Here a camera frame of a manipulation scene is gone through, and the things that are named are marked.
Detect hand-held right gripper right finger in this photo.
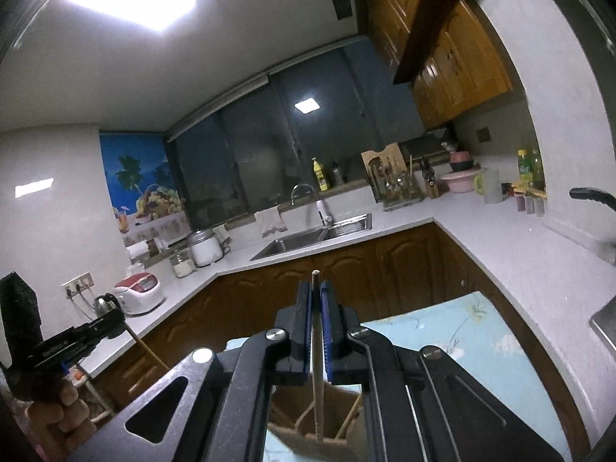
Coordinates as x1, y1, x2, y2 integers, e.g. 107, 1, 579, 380
320, 284, 566, 462

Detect wooden knife block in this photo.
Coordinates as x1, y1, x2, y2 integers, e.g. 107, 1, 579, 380
420, 156, 441, 199

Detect stack of pink basins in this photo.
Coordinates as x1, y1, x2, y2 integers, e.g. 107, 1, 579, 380
440, 150, 484, 194

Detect hanging dish cloth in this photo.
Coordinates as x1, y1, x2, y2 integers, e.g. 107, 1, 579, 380
253, 206, 288, 238

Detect gas stove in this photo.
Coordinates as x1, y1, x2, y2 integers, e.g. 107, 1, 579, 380
589, 296, 616, 354

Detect dark green bottle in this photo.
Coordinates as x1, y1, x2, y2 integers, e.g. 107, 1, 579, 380
529, 149, 547, 191

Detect dark kitchen window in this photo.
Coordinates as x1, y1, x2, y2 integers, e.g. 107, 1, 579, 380
168, 41, 427, 232

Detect person's left hand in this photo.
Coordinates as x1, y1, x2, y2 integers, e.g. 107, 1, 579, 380
24, 376, 97, 462

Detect yellow dish soap bottle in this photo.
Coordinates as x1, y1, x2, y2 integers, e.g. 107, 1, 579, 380
312, 157, 330, 192

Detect row of spice jars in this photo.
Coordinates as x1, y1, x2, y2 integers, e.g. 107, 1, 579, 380
500, 180, 547, 216

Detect white pitcher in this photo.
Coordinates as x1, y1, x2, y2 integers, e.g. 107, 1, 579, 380
474, 167, 504, 204

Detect dish drying rack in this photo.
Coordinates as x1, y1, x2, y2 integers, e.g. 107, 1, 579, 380
368, 159, 427, 210

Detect white cooker pot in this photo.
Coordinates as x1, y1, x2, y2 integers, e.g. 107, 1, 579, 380
187, 230, 224, 268

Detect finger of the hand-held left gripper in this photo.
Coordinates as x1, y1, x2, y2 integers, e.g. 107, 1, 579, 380
62, 327, 123, 362
72, 308, 127, 336

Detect wooden base cabinets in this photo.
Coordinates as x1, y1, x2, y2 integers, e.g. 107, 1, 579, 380
91, 221, 593, 444

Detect chrome kitchen faucet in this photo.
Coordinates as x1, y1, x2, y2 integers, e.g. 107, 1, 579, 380
290, 184, 334, 228

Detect glass jar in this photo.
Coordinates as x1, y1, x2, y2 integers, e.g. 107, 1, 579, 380
169, 249, 197, 279

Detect wooden chopstick holder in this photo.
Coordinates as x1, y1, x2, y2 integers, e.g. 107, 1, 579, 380
267, 382, 369, 462

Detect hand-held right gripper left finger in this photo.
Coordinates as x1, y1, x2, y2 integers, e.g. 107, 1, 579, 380
67, 281, 316, 462

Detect steel kitchen sink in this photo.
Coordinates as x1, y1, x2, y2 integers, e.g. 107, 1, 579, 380
250, 213, 373, 261

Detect tropical fruit wall poster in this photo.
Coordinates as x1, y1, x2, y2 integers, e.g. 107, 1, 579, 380
99, 135, 186, 246

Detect wooden cutting board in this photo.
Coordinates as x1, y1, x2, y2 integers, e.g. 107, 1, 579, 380
361, 142, 405, 174

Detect blue floral tablecloth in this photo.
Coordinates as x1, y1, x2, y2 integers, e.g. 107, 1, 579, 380
225, 291, 578, 462

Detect white red rice cooker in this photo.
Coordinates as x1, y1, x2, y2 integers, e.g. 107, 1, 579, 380
113, 273, 167, 317

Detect black wok with lid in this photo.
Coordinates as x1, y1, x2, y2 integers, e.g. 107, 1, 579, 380
569, 187, 616, 213

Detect single brown wooden chopstick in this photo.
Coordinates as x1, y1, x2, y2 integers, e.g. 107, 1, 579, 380
125, 326, 170, 372
312, 269, 325, 444

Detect wall power socket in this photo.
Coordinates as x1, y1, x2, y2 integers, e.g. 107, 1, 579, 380
62, 273, 94, 296

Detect steel electric kettle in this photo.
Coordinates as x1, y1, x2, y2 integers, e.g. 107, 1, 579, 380
93, 293, 123, 318

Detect yellow capped green bottle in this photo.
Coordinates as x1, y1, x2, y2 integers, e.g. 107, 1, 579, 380
517, 149, 534, 188

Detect wooden wall cabinets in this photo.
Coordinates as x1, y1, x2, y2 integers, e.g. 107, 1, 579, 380
349, 0, 513, 128

